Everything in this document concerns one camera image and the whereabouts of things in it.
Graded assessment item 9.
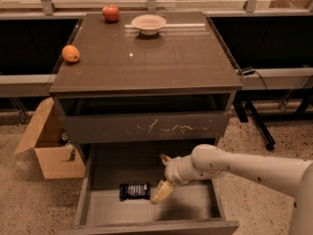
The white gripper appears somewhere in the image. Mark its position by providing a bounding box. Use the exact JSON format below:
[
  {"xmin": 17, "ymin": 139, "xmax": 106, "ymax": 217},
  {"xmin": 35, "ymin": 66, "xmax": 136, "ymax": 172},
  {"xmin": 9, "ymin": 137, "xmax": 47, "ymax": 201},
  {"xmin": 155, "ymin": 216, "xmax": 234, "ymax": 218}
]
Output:
[{"xmin": 150, "ymin": 154, "xmax": 196, "ymax": 205}]

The dark blue rxbar wrapper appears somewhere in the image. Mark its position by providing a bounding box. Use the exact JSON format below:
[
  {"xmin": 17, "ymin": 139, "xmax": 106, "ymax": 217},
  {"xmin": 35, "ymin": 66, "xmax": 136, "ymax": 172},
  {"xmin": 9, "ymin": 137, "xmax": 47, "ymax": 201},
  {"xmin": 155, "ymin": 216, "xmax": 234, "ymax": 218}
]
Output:
[{"xmin": 119, "ymin": 183, "xmax": 151, "ymax": 201}]

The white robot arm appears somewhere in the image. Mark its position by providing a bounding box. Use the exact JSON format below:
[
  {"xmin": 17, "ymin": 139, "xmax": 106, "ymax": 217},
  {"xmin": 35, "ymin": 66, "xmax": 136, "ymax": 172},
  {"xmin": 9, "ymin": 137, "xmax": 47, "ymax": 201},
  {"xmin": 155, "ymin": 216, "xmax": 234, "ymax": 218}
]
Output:
[{"xmin": 151, "ymin": 144, "xmax": 313, "ymax": 235}]

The open middle drawer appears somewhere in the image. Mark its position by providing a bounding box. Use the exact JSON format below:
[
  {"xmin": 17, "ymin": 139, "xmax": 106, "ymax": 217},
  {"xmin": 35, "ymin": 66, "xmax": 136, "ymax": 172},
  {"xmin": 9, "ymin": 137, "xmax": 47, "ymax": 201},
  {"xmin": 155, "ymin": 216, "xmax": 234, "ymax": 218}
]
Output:
[{"xmin": 62, "ymin": 140, "xmax": 239, "ymax": 235}]

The grey drawer cabinet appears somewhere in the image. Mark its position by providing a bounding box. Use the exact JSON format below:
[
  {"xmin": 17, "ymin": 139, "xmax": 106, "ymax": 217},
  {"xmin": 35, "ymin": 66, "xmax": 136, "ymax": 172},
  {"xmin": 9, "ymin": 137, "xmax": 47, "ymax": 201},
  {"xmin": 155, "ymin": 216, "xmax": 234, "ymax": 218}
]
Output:
[{"xmin": 49, "ymin": 11, "xmax": 244, "ymax": 235}]

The scratched top drawer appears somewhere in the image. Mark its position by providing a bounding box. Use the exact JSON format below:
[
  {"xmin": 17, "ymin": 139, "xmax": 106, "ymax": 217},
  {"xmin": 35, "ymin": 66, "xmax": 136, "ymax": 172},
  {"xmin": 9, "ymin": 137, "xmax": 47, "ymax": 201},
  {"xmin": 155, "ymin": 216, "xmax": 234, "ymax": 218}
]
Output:
[{"xmin": 61, "ymin": 112, "xmax": 229, "ymax": 144}]

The black wheeled stand leg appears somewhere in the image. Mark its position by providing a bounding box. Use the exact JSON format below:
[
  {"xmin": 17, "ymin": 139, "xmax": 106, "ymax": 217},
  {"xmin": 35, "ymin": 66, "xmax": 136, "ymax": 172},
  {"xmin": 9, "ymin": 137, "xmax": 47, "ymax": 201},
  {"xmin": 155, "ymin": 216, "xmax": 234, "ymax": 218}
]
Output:
[{"xmin": 233, "ymin": 100, "xmax": 276, "ymax": 151}]

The open cardboard box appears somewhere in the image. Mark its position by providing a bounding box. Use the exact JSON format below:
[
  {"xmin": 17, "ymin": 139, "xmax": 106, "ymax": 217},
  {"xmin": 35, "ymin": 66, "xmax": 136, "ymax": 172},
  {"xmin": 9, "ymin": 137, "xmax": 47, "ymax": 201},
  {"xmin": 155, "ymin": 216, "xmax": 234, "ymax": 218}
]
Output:
[{"xmin": 15, "ymin": 98, "xmax": 85, "ymax": 179}]

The white bowl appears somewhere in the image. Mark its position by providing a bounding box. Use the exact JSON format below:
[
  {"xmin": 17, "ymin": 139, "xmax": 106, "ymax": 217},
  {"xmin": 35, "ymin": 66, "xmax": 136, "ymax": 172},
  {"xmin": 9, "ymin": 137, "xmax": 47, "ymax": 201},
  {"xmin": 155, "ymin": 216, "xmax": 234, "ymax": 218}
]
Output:
[{"xmin": 131, "ymin": 15, "xmax": 166, "ymax": 35}]

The orange fruit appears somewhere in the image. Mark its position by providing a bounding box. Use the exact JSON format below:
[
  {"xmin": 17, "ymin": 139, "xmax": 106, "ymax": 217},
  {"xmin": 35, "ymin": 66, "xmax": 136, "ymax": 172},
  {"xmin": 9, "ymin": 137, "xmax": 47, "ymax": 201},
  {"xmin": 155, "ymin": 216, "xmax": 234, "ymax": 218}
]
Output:
[{"xmin": 62, "ymin": 45, "xmax": 80, "ymax": 63}]

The red apple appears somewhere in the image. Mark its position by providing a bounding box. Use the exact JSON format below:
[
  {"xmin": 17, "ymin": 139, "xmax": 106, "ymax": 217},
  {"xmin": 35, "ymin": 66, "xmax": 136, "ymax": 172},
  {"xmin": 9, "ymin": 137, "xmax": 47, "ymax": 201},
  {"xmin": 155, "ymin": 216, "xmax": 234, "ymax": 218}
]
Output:
[{"xmin": 102, "ymin": 4, "xmax": 119, "ymax": 23}]

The metal window railing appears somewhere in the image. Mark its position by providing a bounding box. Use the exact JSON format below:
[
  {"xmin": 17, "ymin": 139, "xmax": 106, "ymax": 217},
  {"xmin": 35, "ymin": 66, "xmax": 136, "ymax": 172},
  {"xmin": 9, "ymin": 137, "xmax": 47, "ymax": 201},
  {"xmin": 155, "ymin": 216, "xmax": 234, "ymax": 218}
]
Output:
[{"xmin": 0, "ymin": 0, "xmax": 313, "ymax": 21}]

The black cable with plug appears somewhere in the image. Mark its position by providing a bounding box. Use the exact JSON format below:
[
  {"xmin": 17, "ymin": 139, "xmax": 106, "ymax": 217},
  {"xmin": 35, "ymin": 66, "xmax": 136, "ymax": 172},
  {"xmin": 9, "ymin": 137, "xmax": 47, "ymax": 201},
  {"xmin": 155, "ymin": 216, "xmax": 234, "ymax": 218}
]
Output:
[{"xmin": 236, "ymin": 66, "xmax": 269, "ymax": 91}]

